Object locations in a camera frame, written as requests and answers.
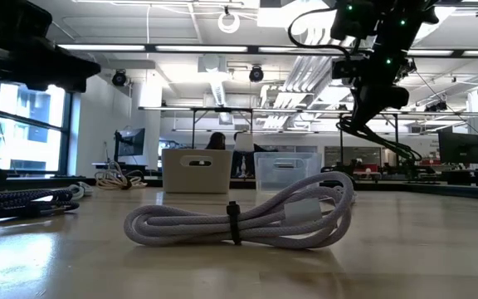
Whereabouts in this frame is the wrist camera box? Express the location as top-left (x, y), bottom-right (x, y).
top-left (330, 56), bottom-right (356, 81)
top-left (0, 0), bottom-right (54, 47)

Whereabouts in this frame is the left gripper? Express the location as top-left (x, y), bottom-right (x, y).
top-left (0, 35), bottom-right (101, 93)

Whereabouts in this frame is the white rectangular panel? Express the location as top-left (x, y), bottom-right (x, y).
top-left (234, 132), bottom-right (256, 153)

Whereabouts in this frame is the black desk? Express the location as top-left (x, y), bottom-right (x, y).
top-left (441, 168), bottom-right (478, 187)

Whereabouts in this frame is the black monitor on arm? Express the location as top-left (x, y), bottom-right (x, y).
top-left (113, 127), bottom-right (146, 165)

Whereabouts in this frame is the white coiled ceiling cable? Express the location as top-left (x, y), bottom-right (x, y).
top-left (217, 11), bottom-right (241, 35)

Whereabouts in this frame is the dark blue braided cable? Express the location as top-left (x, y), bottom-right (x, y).
top-left (0, 187), bottom-right (80, 222)

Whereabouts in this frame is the pale white cable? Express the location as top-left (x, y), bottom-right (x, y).
top-left (66, 181), bottom-right (95, 201)

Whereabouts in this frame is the cream pink braided cable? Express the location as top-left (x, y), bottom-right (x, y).
top-left (93, 159), bottom-right (148, 191)

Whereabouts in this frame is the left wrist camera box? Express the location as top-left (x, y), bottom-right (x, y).
top-left (0, 0), bottom-right (54, 47)

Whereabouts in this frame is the large window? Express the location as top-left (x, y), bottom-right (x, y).
top-left (0, 81), bottom-right (73, 176)

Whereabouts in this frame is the black camera cable loop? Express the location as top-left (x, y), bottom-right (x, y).
top-left (287, 7), bottom-right (353, 57)

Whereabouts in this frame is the black ceiling spotlight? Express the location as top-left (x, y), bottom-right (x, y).
top-left (248, 65), bottom-right (265, 83)
top-left (111, 69), bottom-right (129, 87)

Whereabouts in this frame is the white opaque plastic bin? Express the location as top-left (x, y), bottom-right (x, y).
top-left (161, 148), bottom-right (234, 195)

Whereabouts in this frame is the white ceiling duct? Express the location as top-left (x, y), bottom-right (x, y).
top-left (197, 53), bottom-right (230, 107)

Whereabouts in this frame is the black metal gantry frame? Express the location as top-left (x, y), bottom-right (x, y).
top-left (138, 105), bottom-right (478, 161)

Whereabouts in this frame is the black braided cable bundle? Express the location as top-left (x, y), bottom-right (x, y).
top-left (337, 115), bottom-right (424, 163)

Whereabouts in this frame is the desk under monitor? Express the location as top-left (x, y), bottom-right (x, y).
top-left (91, 161), bottom-right (151, 178)

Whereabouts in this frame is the black overhead light bar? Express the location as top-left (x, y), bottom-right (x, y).
top-left (56, 42), bottom-right (478, 58)

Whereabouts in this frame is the white braided cable bundle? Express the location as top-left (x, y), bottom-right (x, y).
top-left (123, 170), bottom-right (356, 250)

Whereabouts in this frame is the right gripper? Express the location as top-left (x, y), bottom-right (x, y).
top-left (349, 70), bottom-right (411, 130)

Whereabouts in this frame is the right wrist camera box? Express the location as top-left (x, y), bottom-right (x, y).
top-left (330, 56), bottom-right (356, 81)

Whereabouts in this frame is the person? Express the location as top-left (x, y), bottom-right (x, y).
top-left (204, 131), bottom-right (227, 150)
top-left (230, 131), bottom-right (280, 179)

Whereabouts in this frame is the black wide monitor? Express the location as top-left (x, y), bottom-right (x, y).
top-left (437, 131), bottom-right (478, 165)

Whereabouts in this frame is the clear plastic bin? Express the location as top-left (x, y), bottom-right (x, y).
top-left (253, 151), bottom-right (323, 193)

